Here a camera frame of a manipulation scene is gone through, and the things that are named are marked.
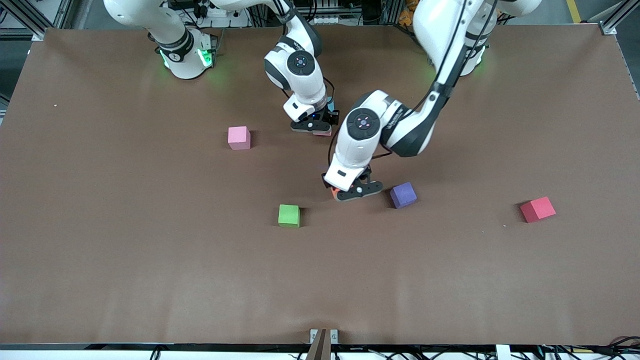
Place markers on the red foam cube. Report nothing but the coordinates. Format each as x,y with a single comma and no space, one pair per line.
537,209

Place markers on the small metal bracket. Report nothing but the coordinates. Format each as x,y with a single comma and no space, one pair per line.
334,336

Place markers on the pink foam cube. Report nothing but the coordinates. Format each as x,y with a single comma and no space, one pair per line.
239,137
322,133

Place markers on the aluminium frame profile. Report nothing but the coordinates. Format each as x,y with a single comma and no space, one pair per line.
612,22
25,15

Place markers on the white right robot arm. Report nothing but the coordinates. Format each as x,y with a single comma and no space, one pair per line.
300,80

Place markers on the white perforated power strip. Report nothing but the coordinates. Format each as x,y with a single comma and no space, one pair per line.
332,20

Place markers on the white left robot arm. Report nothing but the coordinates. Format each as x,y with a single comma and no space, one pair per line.
400,130

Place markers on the orange foam cube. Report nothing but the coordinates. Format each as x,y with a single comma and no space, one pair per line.
333,191

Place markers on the brown slanted post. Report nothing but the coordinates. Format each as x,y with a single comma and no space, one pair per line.
320,347

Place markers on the brown table cover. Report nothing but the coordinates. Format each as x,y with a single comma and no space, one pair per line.
150,275

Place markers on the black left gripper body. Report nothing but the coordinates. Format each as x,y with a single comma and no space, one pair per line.
366,176

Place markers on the purple foam cube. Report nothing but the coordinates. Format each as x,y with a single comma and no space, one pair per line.
402,195

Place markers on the cyan foam cube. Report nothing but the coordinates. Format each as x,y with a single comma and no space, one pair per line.
331,102

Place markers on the white table leg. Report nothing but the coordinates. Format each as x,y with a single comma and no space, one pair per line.
503,352

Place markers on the green foam cube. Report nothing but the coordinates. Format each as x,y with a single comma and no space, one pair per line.
289,216

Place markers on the orange snack bag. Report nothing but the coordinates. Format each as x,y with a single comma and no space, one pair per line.
407,17

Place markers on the white power strip with plugs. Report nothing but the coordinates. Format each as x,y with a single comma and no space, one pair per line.
230,21

